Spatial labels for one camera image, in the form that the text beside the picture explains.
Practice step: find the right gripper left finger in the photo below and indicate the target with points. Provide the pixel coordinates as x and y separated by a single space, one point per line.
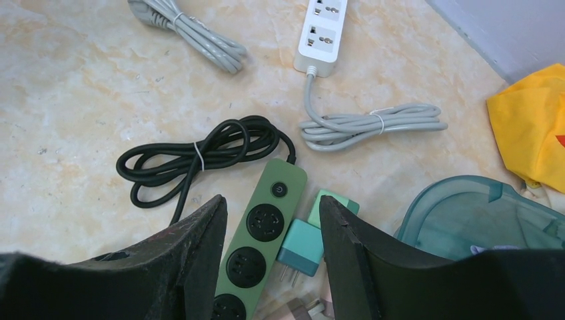
170 275

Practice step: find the green power strip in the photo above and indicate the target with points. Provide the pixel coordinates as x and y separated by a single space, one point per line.
250 256

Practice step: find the pink plug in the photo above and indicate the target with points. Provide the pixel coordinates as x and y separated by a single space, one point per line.
296 309

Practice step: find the teal plug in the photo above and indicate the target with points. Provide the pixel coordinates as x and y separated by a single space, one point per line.
301 250

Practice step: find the white power strip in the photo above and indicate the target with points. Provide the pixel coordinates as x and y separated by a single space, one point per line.
320 37

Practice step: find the light green plug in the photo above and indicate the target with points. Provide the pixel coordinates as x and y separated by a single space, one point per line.
314 215

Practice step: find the teal plastic basket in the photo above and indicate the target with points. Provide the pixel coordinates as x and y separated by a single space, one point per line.
465 215

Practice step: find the yellow cloth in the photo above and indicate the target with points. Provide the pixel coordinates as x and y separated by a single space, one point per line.
527 121

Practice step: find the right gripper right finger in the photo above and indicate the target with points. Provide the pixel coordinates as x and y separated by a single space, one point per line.
372 275

